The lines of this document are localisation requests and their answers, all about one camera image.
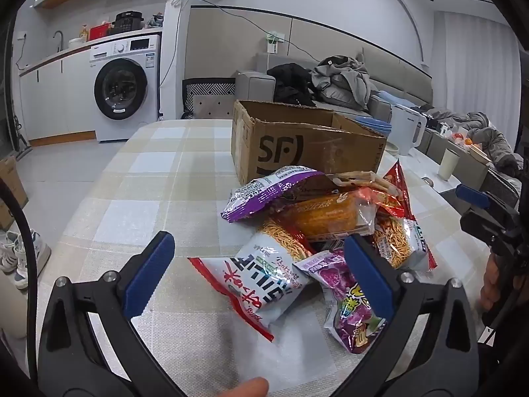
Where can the black pressure cooker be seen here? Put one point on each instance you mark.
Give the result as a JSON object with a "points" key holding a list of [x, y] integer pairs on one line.
{"points": [[128, 22]]}

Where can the person's left hand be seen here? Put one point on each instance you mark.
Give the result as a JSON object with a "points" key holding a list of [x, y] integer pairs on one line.
{"points": [[248, 388]]}

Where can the white red noodle snack packet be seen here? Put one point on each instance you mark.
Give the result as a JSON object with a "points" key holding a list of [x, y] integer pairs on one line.
{"points": [[256, 277]]}

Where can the grey sofa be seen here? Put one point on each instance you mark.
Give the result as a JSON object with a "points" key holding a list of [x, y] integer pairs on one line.
{"points": [[256, 84]]}

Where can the takeout container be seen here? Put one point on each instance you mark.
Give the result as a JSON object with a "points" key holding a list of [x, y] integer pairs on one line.
{"points": [[479, 153]]}

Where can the white bowl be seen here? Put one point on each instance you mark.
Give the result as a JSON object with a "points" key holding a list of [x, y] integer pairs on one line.
{"points": [[75, 43]]}

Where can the stacked beige plates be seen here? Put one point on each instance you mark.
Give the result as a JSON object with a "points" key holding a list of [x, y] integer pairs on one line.
{"points": [[390, 147]]}

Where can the purple candy packet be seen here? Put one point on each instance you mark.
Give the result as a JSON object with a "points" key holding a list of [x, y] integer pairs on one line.
{"points": [[334, 281]]}

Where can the white marble coffee table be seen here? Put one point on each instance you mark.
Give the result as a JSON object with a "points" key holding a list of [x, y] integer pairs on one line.
{"points": [[413, 169]]}

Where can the kitchen faucet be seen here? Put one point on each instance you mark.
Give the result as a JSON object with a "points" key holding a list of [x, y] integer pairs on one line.
{"points": [[60, 39]]}

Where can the white curtain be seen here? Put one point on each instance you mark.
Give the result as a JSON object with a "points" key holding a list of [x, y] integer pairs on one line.
{"points": [[479, 62]]}

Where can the white electric kettle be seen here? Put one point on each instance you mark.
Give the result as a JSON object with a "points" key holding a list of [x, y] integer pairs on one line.
{"points": [[405, 132]]}

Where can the black jacket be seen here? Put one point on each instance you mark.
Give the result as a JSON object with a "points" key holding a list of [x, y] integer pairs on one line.
{"points": [[291, 82]]}

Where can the grey clothes pile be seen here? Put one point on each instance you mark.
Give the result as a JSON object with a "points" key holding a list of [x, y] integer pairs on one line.
{"points": [[343, 78]]}

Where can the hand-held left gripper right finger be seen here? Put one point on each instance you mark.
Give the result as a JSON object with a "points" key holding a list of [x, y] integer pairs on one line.
{"points": [[368, 277]]}

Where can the checked tablecloth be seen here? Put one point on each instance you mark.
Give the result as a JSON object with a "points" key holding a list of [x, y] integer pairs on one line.
{"points": [[144, 198]]}

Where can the yellow bottle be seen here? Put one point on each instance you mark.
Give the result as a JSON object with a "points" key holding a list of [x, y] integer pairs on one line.
{"points": [[84, 34]]}

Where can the white washing machine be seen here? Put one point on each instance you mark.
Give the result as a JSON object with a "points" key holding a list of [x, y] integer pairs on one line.
{"points": [[128, 91]]}

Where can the brown cardboard box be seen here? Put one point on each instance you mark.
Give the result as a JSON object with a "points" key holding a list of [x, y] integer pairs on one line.
{"points": [[264, 144]]}

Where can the small metal gadget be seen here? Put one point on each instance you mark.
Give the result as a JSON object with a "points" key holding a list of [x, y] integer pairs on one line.
{"points": [[427, 181]]}

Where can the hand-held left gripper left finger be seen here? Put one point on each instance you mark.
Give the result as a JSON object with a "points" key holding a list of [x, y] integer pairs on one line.
{"points": [[148, 275]]}

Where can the cream cup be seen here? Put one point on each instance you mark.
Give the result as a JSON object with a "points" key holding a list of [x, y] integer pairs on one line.
{"points": [[447, 165]]}

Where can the black white patterned bag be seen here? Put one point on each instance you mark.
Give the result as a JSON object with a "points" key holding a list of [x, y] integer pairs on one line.
{"points": [[206, 95]]}

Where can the red box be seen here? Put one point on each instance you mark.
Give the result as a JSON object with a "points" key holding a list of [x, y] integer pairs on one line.
{"points": [[100, 32]]}

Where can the cardboard box on floor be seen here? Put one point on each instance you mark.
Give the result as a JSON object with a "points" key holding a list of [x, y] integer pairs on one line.
{"points": [[10, 190]]}

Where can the grey padded coat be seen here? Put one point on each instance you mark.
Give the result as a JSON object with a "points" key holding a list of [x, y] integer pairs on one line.
{"points": [[483, 132]]}

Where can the white sneaker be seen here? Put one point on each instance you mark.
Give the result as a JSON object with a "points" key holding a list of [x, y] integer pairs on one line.
{"points": [[8, 252], [33, 260]]}

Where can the lower kitchen cabinets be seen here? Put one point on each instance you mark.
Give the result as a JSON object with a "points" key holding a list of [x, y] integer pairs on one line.
{"points": [[53, 99]]}

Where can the stacked blue bowls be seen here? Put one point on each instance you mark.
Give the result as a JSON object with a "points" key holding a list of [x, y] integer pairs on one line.
{"points": [[374, 126]]}

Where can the wall socket with plugs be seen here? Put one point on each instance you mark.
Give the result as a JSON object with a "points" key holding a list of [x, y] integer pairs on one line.
{"points": [[272, 43]]}

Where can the oranges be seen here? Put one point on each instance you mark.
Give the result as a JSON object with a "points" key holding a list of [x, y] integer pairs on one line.
{"points": [[465, 140]]}

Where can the purple noodle packet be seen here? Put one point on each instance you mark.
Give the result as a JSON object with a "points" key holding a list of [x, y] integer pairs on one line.
{"points": [[264, 192]]}

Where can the person's right hand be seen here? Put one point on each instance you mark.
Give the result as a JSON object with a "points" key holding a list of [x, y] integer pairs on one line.
{"points": [[491, 285]]}

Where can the light blue pillow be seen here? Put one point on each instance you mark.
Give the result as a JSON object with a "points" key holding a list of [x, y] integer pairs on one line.
{"points": [[394, 99]]}

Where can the clear biscuit packet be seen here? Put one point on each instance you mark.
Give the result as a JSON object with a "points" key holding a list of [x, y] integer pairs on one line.
{"points": [[359, 180]]}

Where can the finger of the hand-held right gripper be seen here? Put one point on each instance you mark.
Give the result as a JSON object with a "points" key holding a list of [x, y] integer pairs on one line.
{"points": [[496, 231], [473, 196]]}

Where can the orange clear-wrapped snack packet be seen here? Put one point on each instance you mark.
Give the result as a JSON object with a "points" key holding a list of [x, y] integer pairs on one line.
{"points": [[326, 215]]}

